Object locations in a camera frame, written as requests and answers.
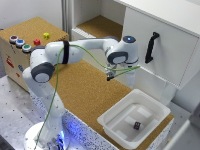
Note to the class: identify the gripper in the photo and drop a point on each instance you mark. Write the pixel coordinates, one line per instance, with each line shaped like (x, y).
(110, 72)

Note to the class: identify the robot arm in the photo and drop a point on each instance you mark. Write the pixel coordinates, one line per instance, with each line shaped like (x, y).
(85, 46)

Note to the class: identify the white plastic box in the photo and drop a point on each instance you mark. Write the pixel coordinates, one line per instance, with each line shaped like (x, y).
(115, 123)

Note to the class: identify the wooden drawer box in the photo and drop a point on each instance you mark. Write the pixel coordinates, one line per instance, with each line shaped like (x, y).
(28, 28)

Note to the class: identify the white cabinet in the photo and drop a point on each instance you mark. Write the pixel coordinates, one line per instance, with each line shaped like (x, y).
(100, 26)

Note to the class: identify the purple block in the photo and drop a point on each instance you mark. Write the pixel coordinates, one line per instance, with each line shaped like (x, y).
(136, 125)

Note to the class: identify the white sliding door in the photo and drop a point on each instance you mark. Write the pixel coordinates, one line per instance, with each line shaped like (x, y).
(170, 50)

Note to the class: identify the yellow block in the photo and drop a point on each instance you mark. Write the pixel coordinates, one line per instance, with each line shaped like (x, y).
(46, 35)

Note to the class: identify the green button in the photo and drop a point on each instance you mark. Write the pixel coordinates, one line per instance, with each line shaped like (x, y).
(26, 48)

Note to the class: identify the blue button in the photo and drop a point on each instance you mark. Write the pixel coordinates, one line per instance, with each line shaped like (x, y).
(20, 42)

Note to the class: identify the red button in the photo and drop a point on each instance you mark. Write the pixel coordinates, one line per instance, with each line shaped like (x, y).
(13, 39)

